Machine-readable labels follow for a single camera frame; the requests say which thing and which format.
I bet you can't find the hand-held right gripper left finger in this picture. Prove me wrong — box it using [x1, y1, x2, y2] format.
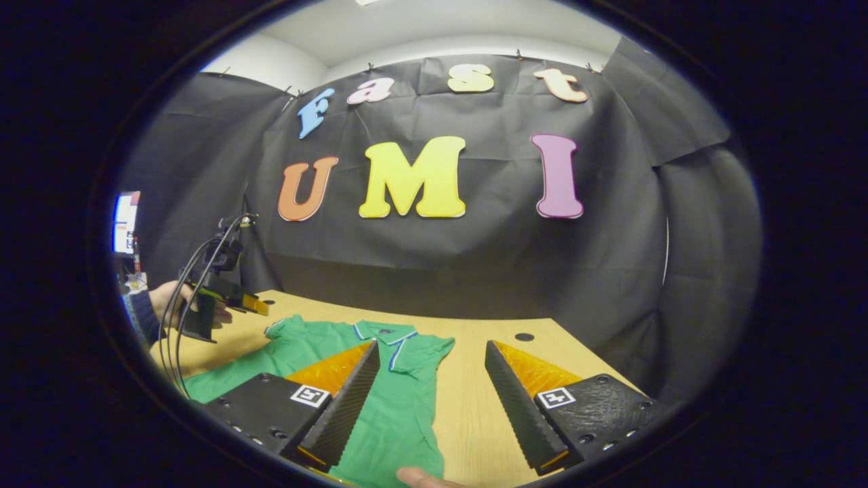
[201, 341, 380, 474]

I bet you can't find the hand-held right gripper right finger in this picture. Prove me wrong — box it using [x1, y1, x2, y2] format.
[484, 340, 669, 482]

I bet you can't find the green T-shirt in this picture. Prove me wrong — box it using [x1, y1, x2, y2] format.
[183, 314, 456, 488]

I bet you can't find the black backdrop cloth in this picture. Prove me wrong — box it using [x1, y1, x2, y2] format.
[119, 37, 764, 407]

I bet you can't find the black gripper cable bundle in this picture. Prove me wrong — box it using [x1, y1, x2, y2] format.
[157, 213, 260, 401]

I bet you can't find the white printed wall poster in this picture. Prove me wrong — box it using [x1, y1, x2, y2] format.
[112, 191, 142, 256]

